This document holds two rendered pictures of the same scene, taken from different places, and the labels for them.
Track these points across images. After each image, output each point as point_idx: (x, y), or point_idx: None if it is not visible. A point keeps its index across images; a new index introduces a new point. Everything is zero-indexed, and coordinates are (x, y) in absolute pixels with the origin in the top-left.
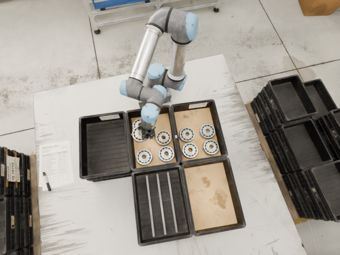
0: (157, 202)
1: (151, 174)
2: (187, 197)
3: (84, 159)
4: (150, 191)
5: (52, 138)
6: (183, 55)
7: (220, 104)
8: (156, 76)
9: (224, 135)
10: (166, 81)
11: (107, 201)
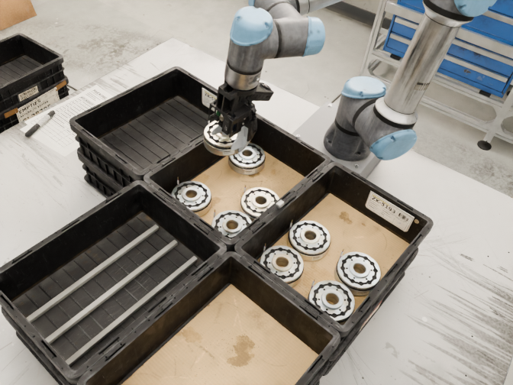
0: (114, 280)
1: (166, 233)
2: (165, 306)
3: (111, 118)
4: (127, 253)
5: (120, 92)
6: (428, 53)
7: (453, 289)
8: (353, 92)
9: (397, 346)
10: (365, 115)
11: (59, 221)
